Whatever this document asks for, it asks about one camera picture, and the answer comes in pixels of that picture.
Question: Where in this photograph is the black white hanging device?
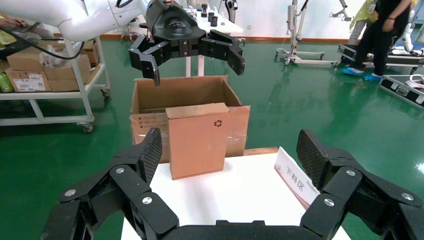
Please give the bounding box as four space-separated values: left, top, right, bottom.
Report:
224 0 239 24

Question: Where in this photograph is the white red table sign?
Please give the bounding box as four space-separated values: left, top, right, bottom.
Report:
273 146 321 210

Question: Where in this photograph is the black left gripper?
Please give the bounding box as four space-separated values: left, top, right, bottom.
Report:
128 0 246 88

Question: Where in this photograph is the seated person in yellow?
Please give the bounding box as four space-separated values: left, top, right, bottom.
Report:
0 13 56 62

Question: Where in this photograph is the cardboard box with white label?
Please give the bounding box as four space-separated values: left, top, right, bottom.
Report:
4 67 52 93

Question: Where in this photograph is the large open cardboard box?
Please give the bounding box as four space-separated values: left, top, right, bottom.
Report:
129 75 251 164

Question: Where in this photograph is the white wheeled lift stand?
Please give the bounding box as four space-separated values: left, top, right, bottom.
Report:
275 0 352 69

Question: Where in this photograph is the small cardboard box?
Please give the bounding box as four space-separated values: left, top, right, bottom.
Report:
165 102 230 181

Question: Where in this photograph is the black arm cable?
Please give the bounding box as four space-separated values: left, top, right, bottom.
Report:
0 26 86 62

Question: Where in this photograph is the person in black clothes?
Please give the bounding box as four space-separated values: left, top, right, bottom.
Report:
341 0 415 82

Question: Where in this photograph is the white cord bundle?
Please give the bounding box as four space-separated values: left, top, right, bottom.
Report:
405 74 424 90

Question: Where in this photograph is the black flight case with latches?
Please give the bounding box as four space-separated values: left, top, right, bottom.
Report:
379 74 424 109

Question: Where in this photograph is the standing person in yellow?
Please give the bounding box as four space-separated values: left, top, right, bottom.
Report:
347 0 379 46

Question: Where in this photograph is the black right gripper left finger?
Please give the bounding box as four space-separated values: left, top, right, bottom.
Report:
39 127 180 240

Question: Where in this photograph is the green bottle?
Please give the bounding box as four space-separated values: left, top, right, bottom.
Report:
0 72 14 94

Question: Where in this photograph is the plain cardboard box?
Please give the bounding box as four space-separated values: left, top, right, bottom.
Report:
42 54 92 81
79 39 100 66
47 78 83 93
6 45 47 72

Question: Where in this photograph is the clear plastic bag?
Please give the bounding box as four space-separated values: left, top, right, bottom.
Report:
39 44 80 69

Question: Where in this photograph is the dark laptop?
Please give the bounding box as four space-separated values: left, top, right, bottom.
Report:
6 21 43 34

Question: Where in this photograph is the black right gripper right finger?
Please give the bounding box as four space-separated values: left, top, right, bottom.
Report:
296 129 424 240

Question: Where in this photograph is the long black flight case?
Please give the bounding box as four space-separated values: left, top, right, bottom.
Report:
337 43 424 74

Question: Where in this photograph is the white desk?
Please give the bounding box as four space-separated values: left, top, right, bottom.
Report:
139 6 247 78

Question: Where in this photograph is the white wheeled shelf cart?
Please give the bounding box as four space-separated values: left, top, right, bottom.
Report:
0 35 111 134

